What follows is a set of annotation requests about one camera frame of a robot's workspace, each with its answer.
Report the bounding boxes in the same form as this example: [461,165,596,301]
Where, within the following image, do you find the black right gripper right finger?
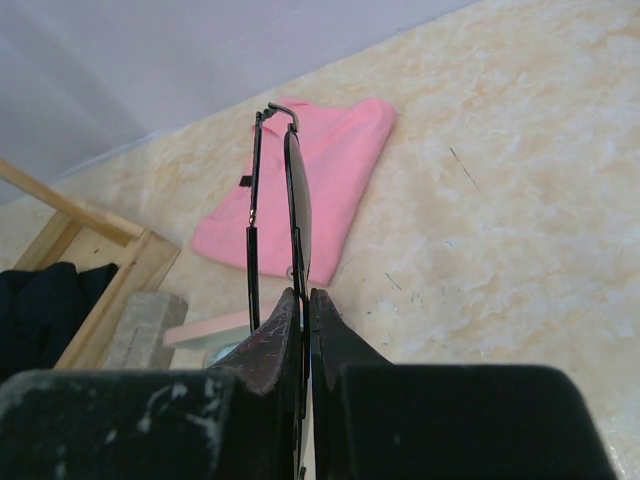
[310,289,615,479]

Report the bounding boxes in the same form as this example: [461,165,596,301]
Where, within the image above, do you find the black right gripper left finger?
[1,289,300,479]

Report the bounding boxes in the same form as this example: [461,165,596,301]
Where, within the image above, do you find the pink glasses case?
[163,311,250,350]

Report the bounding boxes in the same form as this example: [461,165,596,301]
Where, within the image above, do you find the grey glasses case green lining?
[102,291,188,370]

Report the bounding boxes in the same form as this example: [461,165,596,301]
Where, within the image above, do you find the tortoiseshell sunglasses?
[246,102,312,479]

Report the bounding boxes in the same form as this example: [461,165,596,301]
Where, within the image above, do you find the small light blue cloth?
[203,344,237,368]

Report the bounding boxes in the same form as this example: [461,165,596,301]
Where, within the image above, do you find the dark striped hanging garment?
[1,262,118,381]

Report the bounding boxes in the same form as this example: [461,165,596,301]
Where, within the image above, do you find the wooden clothes rack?
[1,160,180,369]

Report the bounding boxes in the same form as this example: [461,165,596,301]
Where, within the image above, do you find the pink folded shirt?
[190,97,396,286]

